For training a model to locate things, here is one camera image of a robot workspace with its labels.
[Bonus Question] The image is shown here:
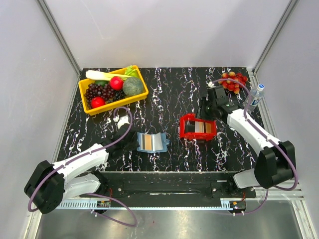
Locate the purple grape bunch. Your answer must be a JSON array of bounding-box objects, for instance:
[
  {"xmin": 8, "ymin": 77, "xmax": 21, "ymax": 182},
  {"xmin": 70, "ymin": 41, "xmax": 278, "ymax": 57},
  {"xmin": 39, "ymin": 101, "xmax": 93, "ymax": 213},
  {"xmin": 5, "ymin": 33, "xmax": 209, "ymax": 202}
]
[{"xmin": 84, "ymin": 83, "xmax": 115, "ymax": 102}]

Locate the red apple upper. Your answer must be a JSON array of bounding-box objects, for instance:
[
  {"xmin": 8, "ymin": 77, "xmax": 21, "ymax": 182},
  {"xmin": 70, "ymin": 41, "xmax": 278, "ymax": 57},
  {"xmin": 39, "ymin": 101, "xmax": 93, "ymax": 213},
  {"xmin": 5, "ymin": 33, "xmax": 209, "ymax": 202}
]
[{"xmin": 109, "ymin": 76, "xmax": 124, "ymax": 91}]

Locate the lychee fruit cluster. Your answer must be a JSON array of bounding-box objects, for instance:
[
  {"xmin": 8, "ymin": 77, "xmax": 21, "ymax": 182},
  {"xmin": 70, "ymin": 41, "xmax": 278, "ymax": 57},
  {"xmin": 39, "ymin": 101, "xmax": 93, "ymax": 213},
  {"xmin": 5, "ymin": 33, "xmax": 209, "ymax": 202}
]
[{"xmin": 218, "ymin": 72, "xmax": 248, "ymax": 94}]

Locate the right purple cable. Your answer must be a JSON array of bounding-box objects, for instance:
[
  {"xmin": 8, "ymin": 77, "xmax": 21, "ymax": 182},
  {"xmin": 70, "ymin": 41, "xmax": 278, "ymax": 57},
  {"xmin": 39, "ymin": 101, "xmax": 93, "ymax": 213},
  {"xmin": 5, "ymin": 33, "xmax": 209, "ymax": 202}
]
[{"xmin": 209, "ymin": 77, "xmax": 299, "ymax": 216}]

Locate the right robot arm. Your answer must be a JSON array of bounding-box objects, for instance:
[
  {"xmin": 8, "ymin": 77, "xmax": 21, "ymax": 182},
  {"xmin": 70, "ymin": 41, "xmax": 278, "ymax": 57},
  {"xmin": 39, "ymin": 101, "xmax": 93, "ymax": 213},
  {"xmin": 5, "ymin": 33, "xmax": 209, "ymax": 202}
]
[{"xmin": 196, "ymin": 86, "xmax": 297, "ymax": 197}]

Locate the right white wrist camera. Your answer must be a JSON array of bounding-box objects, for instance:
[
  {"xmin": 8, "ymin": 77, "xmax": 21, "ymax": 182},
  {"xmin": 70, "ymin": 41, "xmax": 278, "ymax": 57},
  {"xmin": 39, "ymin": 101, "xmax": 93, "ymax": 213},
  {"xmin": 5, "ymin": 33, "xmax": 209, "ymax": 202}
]
[{"xmin": 208, "ymin": 82, "xmax": 217, "ymax": 89}]

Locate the green lime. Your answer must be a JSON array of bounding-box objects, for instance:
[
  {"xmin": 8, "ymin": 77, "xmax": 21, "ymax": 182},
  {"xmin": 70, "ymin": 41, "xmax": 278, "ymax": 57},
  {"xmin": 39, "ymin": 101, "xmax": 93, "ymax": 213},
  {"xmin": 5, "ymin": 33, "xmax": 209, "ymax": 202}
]
[{"xmin": 95, "ymin": 80, "xmax": 108, "ymax": 86}]

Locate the clear water bottle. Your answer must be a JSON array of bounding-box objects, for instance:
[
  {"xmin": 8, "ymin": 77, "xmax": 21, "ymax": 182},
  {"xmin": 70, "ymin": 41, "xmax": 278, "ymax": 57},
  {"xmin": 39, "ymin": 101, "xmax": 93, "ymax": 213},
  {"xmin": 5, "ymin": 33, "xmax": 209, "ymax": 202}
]
[{"xmin": 243, "ymin": 84, "xmax": 265, "ymax": 114}]

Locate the red apple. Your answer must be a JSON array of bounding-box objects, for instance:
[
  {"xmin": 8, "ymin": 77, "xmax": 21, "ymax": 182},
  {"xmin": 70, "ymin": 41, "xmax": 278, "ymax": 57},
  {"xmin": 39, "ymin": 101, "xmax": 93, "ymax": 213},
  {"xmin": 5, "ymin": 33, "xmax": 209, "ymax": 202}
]
[
  {"xmin": 90, "ymin": 97, "xmax": 105, "ymax": 109},
  {"xmin": 109, "ymin": 76, "xmax": 124, "ymax": 91}
]

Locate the red apple lower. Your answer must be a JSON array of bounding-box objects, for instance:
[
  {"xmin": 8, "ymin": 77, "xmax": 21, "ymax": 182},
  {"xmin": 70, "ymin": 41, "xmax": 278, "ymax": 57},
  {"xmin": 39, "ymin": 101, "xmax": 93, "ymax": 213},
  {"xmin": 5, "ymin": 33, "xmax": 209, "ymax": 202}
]
[{"xmin": 90, "ymin": 97, "xmax": 105, "ymax": 109}]

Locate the dark blue grape bunch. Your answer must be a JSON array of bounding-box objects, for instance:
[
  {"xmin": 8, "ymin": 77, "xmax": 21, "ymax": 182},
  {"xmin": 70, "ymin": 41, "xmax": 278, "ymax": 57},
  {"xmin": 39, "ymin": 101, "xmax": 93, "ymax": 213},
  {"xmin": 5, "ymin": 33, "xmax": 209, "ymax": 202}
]
[{"xmin": 113, "ymin": 90, "xmax": 126, "ymax": 102}]

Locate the red plastic bin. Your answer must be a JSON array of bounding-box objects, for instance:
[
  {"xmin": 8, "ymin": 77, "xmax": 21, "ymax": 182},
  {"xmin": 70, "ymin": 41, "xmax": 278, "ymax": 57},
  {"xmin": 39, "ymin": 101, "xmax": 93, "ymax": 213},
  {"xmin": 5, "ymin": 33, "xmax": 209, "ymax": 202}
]
[{"xmin": 179, "ymin": 114, "xmax": 217, "ymax": 141}]

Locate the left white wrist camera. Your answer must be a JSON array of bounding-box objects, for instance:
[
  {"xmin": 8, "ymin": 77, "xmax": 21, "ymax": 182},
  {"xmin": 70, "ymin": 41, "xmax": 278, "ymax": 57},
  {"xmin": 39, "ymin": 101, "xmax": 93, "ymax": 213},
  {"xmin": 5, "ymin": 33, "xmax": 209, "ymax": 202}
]
[{"xmin": 113, "ymin": 116, "xmax": 131, "ymax": 130}]

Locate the stack of credit cards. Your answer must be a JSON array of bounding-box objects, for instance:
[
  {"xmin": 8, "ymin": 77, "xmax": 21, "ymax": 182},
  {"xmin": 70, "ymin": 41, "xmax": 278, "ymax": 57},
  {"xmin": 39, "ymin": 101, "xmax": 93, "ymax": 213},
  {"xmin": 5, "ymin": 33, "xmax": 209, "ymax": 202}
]
[{"xmin": 194, "ymin": 121, "xmax": 212, "ymax": 134}]

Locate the yellow plastic tray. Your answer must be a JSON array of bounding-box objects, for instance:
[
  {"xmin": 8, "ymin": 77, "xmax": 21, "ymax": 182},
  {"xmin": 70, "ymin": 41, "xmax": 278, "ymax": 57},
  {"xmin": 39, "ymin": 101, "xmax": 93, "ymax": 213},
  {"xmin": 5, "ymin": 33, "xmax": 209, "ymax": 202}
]
[{"xmin": 78, "ymin": 65, "xmax": 149, "ymax": 116}]

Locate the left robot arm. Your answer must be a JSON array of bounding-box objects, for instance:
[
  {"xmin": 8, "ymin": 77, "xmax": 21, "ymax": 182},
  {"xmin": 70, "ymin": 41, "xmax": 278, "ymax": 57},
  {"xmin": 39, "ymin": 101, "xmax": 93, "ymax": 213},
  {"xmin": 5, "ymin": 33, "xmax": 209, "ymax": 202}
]
[{"xmin": 24, "ymin": 130, "xmax": 139, "ymax": 214}]

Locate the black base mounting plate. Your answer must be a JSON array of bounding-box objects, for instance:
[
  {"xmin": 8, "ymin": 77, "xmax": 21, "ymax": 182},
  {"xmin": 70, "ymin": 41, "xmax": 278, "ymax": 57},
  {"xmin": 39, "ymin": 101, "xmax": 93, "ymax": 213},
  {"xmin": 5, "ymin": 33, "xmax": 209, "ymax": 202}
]
[{"xmin": 93, "ymin": 170, "xmax": 256, "ymax": 199}]

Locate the green cantaloupe melon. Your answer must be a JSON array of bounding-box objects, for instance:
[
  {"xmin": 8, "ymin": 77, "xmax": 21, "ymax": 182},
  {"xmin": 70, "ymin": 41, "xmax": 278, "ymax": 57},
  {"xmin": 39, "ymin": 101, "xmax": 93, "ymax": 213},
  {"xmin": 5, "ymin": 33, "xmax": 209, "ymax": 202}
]
[{"xmin": 122, "ymin": 77, "xmax": 144, "ymax": 97}]

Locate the blue card holder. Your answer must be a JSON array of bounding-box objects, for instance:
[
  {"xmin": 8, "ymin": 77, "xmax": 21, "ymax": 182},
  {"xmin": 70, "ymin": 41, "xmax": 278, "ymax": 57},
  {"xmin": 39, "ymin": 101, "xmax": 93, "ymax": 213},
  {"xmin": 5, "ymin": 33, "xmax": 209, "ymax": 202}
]
[{"xmin": 137, "ymin": 132, "xmax": 170, "ymax": 153}]

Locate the purple cable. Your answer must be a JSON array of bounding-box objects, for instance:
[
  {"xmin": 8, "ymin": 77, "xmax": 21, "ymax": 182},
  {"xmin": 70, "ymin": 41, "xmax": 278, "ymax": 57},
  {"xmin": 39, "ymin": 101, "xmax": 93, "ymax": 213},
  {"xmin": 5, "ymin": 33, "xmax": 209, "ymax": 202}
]
[
  {"xmin": 209, "ymin": 77, "xmax": 299, "ymax": 216},
  {"xmin": 27, "ymin": 107, "xmax": 138, "ymax": 227}
]

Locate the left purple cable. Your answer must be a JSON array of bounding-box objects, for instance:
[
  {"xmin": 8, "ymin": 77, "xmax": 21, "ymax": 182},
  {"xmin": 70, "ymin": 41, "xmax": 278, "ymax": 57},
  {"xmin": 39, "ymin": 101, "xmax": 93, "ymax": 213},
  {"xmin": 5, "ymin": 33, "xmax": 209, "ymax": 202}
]
[{"xmin": 27, "ymin": 107, "xmax": 138, "ymax": 227}]

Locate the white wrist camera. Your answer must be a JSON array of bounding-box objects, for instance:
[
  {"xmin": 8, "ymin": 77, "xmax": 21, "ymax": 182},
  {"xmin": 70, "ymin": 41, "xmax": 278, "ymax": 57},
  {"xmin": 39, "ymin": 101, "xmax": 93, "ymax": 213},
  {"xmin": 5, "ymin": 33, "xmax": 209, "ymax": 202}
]
[
  {"xmin": 113, "ymin": 116, "xmax": 131, "ymax": 130},
  {"xmin": 208, "ymin": 82, "xmax": 217, "ymax": 89}
]

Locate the white green leek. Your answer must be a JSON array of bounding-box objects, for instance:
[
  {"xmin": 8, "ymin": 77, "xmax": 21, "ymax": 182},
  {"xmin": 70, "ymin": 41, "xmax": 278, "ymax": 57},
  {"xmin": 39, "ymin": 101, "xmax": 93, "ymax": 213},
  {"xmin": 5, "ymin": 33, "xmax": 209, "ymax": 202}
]
[{"xmin": 85, "ymin": 65, "xmax": 139, "ymax": 81}]

